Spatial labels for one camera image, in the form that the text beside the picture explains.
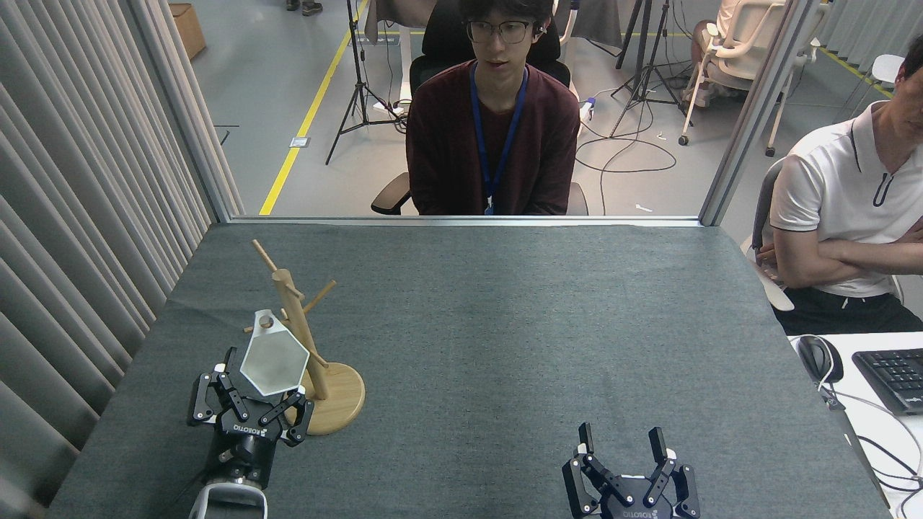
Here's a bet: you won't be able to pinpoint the white desk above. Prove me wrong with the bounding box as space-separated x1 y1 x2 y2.
790 332 923 519

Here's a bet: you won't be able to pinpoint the white hexagonal cup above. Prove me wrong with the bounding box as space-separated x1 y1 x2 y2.
239 310 311 397

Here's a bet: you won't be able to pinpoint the silver aluminium rail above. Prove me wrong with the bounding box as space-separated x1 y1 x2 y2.
216 215 704 229

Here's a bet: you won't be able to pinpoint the black-rimmed glasses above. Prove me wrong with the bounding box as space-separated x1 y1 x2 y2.
467 20 534 44

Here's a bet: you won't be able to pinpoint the cardboard box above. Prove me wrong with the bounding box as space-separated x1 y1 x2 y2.
171 3 207 60

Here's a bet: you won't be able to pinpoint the grey background desk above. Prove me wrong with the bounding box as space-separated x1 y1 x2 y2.
364 0 437 109

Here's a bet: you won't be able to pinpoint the grey pleated curtain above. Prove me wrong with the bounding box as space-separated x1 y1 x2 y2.
818 0 923 94
0 0 246 519

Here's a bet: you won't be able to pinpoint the black office chair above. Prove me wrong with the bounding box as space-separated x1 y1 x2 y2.
371 0 589 216

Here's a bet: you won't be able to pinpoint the silver aluminium post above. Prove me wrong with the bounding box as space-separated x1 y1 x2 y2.
126 0 235 224
698 0 826 227

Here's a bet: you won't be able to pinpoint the blue lanyard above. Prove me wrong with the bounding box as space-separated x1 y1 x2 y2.
469 61 529 216

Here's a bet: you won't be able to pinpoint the wooden cup storage rack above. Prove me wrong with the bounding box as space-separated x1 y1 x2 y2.
244 239 366 436

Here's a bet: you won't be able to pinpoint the black keyboard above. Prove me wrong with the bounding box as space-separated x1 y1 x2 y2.
852 348 923 417

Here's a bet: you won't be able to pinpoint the white office chair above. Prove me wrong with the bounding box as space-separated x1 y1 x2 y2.
678 0 830 157

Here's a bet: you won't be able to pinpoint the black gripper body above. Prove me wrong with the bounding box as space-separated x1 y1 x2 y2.
600 474 671 519
209 411 283 487

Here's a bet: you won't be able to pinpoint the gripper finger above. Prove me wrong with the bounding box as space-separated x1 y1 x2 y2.
643 427 701 519
189 347 250 427
562 422 624 519
258 386 316 448

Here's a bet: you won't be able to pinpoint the black floor cable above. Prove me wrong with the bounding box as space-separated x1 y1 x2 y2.
577 108 679 175

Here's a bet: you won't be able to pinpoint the black tripod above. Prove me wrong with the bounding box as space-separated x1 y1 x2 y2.
326 0 408 167
609 0 694 138
615 0 645 71

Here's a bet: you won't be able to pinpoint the grey felt table mat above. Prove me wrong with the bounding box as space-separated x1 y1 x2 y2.
47 222 891 519

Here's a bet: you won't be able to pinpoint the grey office chair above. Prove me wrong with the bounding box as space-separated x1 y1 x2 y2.
741 157 795 312

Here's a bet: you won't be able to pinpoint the white plastic chair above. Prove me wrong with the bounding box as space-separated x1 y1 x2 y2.
836 54 906 138

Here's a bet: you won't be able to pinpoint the black computer mouse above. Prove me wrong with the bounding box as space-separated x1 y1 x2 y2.
797 335 844 384

